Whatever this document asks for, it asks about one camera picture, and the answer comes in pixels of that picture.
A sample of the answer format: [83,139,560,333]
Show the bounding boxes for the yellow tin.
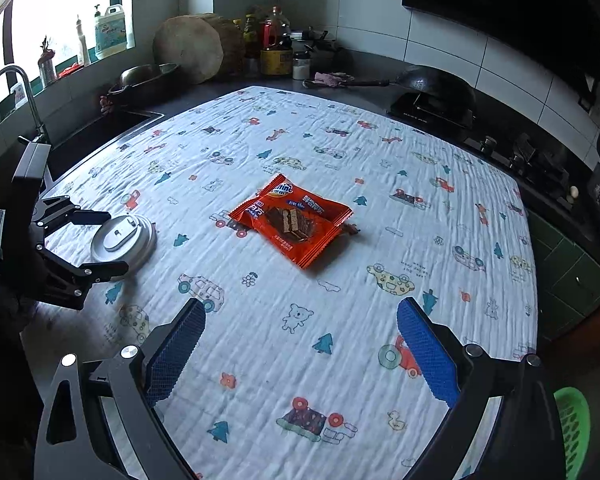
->
[260,49,294,79]

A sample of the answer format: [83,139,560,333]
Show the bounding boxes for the printed blanket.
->
[22,85,538,480]

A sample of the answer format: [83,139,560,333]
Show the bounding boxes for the black gas stove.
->
[462,130,573,191]

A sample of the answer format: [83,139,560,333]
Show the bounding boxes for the dark sauce bottle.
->
[242,14,262,59]

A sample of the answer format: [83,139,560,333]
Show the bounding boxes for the pink cloth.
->
[314,71,354,90]

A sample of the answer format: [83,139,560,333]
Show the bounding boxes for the slim white bottle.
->
[75,15,92,67]

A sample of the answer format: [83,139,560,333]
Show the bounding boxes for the kitchen sink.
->
[45,110,166,182]

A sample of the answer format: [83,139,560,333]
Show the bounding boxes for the metal basin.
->
[107,62,181,99]

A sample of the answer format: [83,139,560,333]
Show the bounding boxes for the red oil bottle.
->
[261,6,293,52]

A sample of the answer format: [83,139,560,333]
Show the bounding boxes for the small white jar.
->
[292,52,312,81]

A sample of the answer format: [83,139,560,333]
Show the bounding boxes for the red wafer snack wrapper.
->
[228,173,361,272]

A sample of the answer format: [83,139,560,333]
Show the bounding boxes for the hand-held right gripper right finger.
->
[396,296,566,480]

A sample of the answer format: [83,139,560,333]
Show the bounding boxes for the window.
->
[0,0,136,106]

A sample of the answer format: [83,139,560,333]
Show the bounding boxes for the black wok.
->
[304,64,476,111]

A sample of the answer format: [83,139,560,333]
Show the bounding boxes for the metal faucet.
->
[0,65,51,147]

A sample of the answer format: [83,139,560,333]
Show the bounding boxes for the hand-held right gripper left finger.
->
[35,297,207,480]

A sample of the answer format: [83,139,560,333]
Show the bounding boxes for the round wooden cutting board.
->
[152,16,225,85]
[200,12,247,81]

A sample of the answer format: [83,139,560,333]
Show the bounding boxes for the white detergent jug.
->
[94,4,129,59]

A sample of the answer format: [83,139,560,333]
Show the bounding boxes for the black range hood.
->
[402,0,600,102]

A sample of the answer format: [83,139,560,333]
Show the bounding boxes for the green kitchen cabinets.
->
[530,210,600,343]

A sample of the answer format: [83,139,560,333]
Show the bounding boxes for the tin with plant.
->
[36,36,59,87]

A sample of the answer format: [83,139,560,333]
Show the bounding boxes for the black induction cooker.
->
[387,92,477,130]

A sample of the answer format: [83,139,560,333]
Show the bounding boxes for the green plastic basket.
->
[552,385,592,480]

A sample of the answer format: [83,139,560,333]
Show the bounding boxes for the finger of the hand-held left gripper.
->
[35,246,131,311]
[32,195,114,241]

